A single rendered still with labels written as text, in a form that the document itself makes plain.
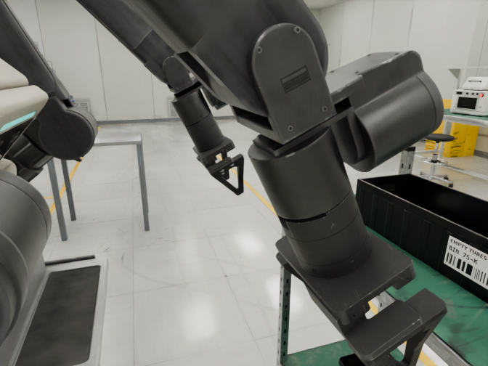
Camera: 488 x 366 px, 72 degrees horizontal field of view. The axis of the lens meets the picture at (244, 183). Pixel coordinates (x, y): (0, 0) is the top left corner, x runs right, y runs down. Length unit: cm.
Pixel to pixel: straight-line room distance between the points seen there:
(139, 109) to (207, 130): 898
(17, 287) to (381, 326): 21
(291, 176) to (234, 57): 8
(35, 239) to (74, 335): 26
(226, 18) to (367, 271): 18
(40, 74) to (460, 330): 75
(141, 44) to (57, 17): 914
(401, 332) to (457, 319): 44
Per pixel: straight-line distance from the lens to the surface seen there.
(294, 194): 22
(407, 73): 25
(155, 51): 60
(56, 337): 48
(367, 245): 27
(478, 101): 504
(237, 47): 18
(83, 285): 56
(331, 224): 23
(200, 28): 17
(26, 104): 41
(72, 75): 964
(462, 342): 64
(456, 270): 77
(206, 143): 63
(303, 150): 20
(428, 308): 27
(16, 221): 22
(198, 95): 62
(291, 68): 18
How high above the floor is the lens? 133
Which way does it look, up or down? 18 degrees down
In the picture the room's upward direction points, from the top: straight up
